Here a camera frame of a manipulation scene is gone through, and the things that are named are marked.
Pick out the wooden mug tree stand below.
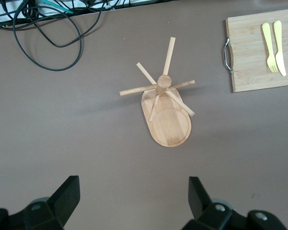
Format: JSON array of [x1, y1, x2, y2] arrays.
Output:
[[119, 36, 196, 148]]

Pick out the black looped cable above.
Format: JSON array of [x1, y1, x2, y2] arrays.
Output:
[[35, 0, 106, 48], [12, 4, 83, 72]]

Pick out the black cable along rail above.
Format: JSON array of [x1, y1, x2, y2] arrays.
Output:
[[0, 13, 73, 31]]

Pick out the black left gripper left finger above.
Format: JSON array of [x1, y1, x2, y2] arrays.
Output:
[[9, 175, 81, 230]]

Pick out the teal cable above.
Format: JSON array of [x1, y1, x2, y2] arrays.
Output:
[[42, 0, 74, 14]]

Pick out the yellow plastic fork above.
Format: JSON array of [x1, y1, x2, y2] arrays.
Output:
[[261, 22, 278, 73]]

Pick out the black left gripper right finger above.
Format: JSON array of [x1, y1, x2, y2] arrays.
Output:
[[182, 176, 251, 230]]

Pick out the yellow plastic knife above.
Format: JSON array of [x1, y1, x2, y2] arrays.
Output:
[[273, 20, 287, 77]]

